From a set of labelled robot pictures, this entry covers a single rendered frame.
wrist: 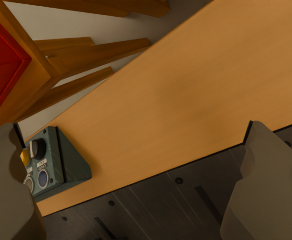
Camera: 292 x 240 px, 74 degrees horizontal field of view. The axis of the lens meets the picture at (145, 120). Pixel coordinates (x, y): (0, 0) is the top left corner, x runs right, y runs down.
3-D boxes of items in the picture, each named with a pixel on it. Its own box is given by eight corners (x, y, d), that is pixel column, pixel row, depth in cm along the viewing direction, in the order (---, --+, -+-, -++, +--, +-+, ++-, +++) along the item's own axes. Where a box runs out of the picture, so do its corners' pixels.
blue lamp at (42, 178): (38, 172, 26) (30, 179, 24) (47, 166, 25) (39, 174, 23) (47, 182, 26) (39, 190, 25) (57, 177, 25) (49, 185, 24)
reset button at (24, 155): (21, 153, 28) (13, 153, 27) (30, 146, 27) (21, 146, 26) (23, 168, 28) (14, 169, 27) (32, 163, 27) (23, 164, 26)
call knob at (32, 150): (34, 143, 27) (25, 143, 26) (44, 136, 26) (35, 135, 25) (35, 161, 26) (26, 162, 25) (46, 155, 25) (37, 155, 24)
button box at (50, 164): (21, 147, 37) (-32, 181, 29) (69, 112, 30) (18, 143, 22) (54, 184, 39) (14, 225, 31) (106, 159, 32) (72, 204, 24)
